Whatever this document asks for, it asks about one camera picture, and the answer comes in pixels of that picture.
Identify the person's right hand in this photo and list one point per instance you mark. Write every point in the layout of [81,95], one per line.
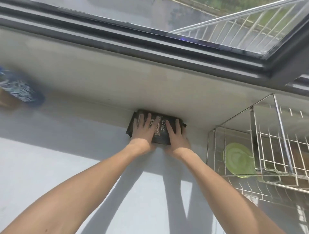
[178,143]

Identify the person's left hand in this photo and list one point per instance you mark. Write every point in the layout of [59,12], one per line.
[142,136]

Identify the person's right middle finger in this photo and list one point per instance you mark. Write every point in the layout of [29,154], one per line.
[178,126]

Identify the person's left little finger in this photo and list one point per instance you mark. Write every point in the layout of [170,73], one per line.
[134,124]

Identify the person's right little finger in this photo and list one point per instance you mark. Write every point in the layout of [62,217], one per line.
[188,142]

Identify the person's left middle finger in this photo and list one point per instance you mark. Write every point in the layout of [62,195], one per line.
[144,120]

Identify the black wet wipes packet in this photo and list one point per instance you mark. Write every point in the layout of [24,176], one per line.
[160,130]

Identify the person's left forearm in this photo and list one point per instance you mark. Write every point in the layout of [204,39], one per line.
[79,190]

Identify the person's right forearm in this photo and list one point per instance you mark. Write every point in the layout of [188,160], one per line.
[217,192]

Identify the green plate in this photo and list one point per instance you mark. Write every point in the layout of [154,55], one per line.
[237,159]

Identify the blue printed bottle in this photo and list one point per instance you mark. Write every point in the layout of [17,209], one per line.
[18,88]

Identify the dark grey window frame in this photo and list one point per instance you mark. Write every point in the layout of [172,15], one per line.
[144,41]

